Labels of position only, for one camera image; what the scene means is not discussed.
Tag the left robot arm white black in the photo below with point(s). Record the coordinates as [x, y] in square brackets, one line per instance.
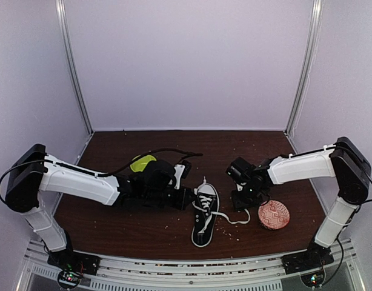
[37, 171]

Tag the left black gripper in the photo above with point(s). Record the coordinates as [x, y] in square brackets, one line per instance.
[182, 202]

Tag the right aluminium frame post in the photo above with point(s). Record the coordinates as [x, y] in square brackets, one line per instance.
[304, 77]

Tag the black white canvas sneaker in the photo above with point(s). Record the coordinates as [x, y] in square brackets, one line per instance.
[205, 206]

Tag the green plastic bowl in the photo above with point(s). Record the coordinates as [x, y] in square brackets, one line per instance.
[140, 162]

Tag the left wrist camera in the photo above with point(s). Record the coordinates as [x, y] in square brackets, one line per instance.
[161, 175]

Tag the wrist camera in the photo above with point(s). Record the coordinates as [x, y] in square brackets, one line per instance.
[240, 170]
[161, 175]

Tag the left aluminium frame post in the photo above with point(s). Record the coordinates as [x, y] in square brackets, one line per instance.
[72, 71]

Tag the aluminium front rail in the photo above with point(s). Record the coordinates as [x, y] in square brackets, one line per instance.
[253, 273]

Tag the aluminium frame post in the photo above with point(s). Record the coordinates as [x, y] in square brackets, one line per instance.
[304, 77]
[72, 71]

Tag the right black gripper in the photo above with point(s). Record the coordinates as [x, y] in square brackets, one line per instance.
[240, 205]

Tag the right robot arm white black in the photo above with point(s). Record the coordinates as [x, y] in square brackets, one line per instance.
[341, 161]

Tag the red white patterned bowl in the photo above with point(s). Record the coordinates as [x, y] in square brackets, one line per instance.
[273, 215]

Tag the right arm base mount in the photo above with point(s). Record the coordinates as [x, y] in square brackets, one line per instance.
[309, 265]

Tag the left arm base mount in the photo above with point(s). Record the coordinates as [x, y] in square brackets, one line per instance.
[72, 271]

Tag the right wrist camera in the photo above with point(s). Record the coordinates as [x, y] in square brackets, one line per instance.
[240, 170]

